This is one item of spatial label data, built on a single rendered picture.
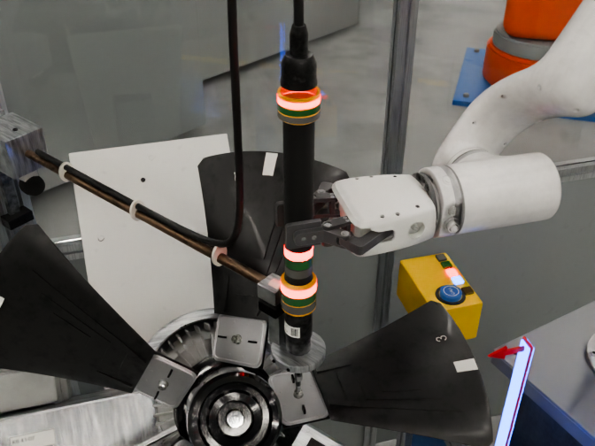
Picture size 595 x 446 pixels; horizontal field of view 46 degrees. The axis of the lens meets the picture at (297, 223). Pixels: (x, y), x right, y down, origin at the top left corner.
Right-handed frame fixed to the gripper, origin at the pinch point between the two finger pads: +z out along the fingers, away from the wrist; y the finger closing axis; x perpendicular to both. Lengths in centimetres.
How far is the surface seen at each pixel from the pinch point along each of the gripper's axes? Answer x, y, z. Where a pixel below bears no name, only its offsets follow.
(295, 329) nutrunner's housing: -14.6, -1.7, 0.7
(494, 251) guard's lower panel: -70, 70, -76
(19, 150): -11, 46, 34
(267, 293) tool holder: -11.3, 2.0, 3.2
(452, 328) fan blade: -26.0, 4.1, -24.8
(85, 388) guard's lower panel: -92, 70, 36
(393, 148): -33, 70, -43
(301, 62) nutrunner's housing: 19.7, -1.6, 0.2
